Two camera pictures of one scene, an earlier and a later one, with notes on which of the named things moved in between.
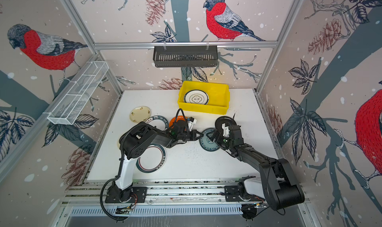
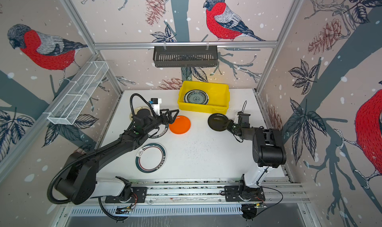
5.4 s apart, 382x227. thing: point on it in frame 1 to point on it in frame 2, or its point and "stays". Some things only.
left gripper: (194, 136) to (170, 120)
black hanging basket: (169, 56) stays
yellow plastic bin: (218, 93) stays
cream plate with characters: (140, 114) stays
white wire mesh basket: (77, 92) stays
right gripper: (214, 137) to (230, 125)
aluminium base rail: (160, 192) stays
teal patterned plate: (206, 143) to (196, 96)
